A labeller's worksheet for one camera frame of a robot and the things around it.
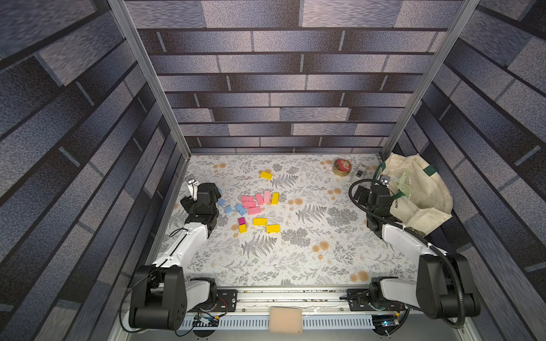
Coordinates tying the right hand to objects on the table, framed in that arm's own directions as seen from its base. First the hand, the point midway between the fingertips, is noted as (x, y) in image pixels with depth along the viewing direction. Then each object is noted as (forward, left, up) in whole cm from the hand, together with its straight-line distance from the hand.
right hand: (371, 189), depth 88 cm
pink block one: (+2, +55, -12) cm, 57 cm away
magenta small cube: (-10, +56, -12) cm, 59 cm away
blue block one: (+1, +68, -12) cm, 69 cm away
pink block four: (+4, +46, -13) cm, 48 cm away
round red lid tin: (+22, +7, -10) cm, 25 cm away
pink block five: (-4, +52, -13) cm, 53 cm away
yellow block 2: (+3, +42, -12) cm, 43 cm away
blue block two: (-4, +64, -13) cm, 65 cm away
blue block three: (-4, +57, -13) cm, 59 cm away
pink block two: (0, +54, -13) cm, 56 cm away
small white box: (+20, -3, -11) cm, 23 cm away
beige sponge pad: (-46, +36, -14) cm, 60 cm away
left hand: (-4, +72, +5) cm, 72 cm away
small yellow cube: (-13, +56, -13) cm, 59 cm away
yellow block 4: (-12, +42, -14) cm, 46 cm away
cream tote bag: (-1, -23, -6) cm, 24 cm away
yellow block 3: (-9, +48, -13) cm, 51 cm away
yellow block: (+17, +47, -12) cm, 51 cm away
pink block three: (+2, +49, -12) cm, 50 cm away
